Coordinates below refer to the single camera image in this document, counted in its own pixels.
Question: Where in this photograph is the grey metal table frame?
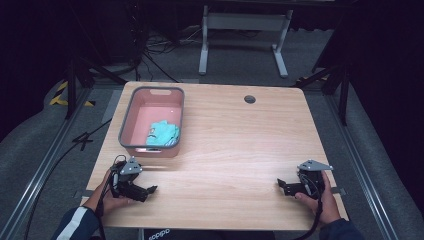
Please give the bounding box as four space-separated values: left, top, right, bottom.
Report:
198 4 295 80

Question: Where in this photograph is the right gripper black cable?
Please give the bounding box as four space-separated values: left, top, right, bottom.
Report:
293 172 325 240

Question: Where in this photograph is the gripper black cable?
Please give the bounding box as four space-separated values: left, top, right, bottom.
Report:
94 153 128 240
293 172 325 240

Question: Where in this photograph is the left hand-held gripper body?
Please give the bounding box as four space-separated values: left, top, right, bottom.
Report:
109 155 144 199

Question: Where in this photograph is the yellow black hazard tape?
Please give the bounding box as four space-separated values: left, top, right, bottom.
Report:
49 80 97 108

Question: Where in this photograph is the black tripod stand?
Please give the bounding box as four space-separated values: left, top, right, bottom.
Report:
292 62 352 127
64 54 129 120

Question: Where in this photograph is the bundle of black floor cables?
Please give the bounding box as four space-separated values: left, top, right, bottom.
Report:
133 24 204 84

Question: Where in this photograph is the pink basket with grey rim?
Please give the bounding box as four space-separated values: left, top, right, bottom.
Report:
117 85 186 159

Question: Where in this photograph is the person's right hand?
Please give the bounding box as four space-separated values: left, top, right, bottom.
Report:
294 171 343 229

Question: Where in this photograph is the person's dark clothing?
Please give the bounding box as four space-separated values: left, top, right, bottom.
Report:
143 227 278 240

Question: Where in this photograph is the black floor cable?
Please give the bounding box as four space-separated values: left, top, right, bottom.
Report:
23 118 114 240

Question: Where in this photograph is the black tape cross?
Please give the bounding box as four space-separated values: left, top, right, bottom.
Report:
71 131 95 152

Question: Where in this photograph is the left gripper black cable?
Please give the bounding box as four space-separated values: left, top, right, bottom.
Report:
94 153 128 240

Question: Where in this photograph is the grey metal floor rail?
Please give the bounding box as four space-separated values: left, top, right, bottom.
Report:
0 87 93 240
324 94 401 240

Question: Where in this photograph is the teal cloth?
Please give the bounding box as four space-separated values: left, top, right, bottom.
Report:
145 119 181 148

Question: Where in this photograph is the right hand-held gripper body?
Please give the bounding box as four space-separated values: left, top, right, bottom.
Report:
297 158 335 201

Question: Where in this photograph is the person's left hand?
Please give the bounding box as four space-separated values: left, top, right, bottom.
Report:
87 169 137 215

